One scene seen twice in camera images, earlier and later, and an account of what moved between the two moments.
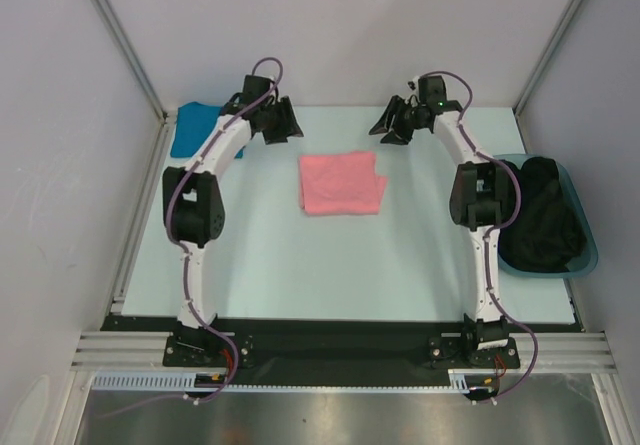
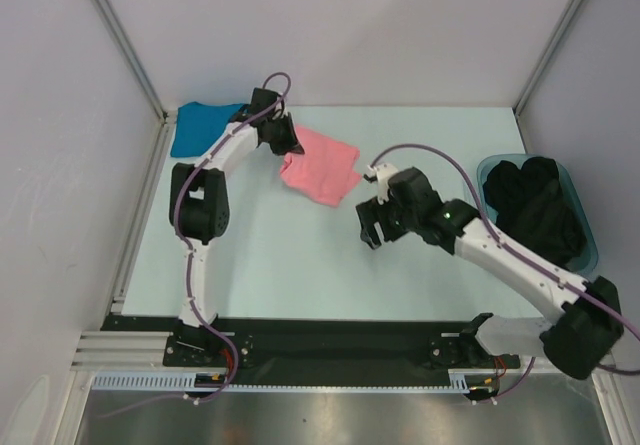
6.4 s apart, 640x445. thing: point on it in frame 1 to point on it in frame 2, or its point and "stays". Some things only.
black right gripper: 401,120 to 378,220
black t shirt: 548,234 stays
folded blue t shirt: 193,122 stays
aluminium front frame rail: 146,352 stays
